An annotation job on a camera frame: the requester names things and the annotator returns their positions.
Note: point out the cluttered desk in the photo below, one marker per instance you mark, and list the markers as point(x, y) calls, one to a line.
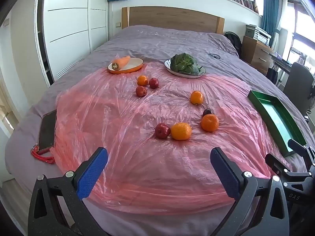
point(283, 61)

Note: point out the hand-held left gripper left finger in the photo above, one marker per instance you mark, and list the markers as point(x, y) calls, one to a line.
point(92, 174)

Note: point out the green bok choy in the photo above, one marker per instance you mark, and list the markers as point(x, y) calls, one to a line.
point(184, 62)

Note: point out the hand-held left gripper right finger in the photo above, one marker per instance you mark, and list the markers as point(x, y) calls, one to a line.
point(226, 174)

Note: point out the red apple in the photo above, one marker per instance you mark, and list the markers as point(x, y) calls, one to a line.
point(141, 91)
point(153, 83)
point(162, 130)

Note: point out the dark purple plum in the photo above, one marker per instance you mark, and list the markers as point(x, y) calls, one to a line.
point(207, 111)

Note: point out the wooden drawer cabinet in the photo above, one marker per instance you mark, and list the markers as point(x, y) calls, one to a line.
point(256, 54)

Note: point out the black smartphone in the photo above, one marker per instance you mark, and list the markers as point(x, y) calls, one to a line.
point(47, 130)

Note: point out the wooden headboard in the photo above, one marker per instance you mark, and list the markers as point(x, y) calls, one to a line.
point(172, 17)

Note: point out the white wardrobe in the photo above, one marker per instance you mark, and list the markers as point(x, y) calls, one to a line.
point(69, 17)

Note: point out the orange rimmed oval plate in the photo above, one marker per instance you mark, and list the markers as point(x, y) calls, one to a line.
point(133, 66)

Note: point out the black backpack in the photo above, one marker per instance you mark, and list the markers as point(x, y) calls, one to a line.
point(233, 41)

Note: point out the pink plastic sheet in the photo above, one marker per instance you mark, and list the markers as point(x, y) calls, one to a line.
point(123, 118)

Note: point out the window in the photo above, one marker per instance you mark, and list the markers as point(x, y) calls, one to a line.
point(302, 29)

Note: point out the black bag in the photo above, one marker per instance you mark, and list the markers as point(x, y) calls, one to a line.
point(272, 75)

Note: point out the white printer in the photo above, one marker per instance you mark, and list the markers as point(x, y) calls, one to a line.
point(258, 34)

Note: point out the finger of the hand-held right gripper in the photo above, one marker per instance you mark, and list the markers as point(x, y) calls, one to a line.
point(276, 163)
point(297, 146)

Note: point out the green rectangular tray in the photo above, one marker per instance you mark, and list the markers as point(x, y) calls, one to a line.
point(278, 118)

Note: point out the white wall switch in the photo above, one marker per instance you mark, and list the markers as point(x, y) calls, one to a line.
point(6, 22)

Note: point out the white round plate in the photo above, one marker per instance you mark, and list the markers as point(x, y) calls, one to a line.
point(182, 75)

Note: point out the grey office chair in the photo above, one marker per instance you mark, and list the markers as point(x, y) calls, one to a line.
point(297, 83)

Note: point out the orange carrot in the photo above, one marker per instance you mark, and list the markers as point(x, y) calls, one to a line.
point(121, 62)

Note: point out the small orange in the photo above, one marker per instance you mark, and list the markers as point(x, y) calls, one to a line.
point(142, 80)

